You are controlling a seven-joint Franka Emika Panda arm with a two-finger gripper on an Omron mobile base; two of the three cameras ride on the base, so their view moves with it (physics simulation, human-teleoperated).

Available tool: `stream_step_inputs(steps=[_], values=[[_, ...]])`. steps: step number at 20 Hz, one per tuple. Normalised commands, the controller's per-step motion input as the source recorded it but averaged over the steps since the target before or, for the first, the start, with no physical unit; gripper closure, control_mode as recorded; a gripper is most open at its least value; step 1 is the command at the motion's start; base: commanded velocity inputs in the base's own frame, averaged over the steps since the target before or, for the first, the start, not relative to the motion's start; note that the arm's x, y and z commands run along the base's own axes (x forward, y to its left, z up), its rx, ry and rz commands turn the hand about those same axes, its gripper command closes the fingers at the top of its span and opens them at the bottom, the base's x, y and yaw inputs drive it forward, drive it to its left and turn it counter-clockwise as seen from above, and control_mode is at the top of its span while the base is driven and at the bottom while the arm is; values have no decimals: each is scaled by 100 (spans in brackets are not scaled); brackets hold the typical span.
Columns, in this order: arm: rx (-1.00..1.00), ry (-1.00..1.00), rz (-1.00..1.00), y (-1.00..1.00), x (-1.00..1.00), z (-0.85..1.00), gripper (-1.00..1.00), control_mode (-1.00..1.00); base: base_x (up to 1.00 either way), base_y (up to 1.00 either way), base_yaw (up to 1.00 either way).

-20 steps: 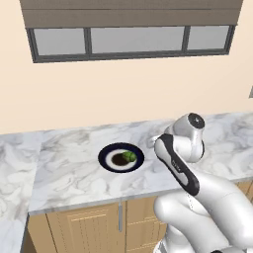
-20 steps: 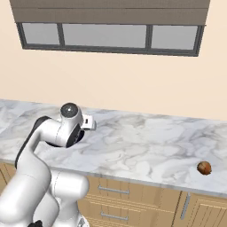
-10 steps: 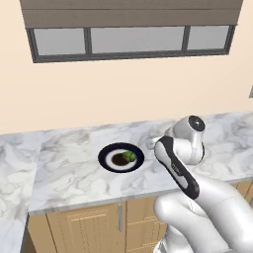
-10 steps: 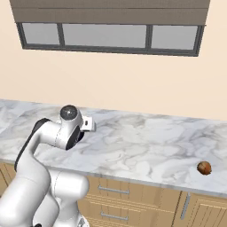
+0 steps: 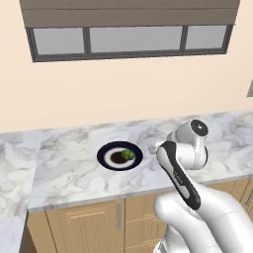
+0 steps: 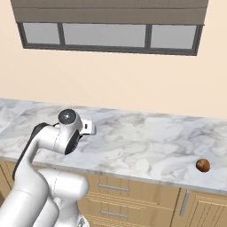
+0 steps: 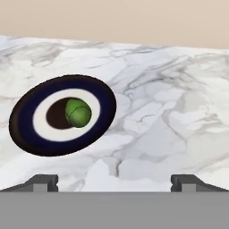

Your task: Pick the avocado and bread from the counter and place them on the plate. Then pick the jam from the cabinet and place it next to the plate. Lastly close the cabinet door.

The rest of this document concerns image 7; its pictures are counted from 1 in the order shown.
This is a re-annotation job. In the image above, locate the green avocado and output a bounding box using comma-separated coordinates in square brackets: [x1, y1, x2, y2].
[64, 98, 93, 129]

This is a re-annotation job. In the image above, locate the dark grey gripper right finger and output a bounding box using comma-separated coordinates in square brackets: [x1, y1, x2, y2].
[170, 174, 229, 193]

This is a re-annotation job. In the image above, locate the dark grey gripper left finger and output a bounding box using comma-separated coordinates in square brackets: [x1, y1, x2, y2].
[0, 174, 59, 193]

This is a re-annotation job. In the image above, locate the dark blue and white plate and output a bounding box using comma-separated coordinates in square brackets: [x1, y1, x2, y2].
[8, 74, 117, 157]

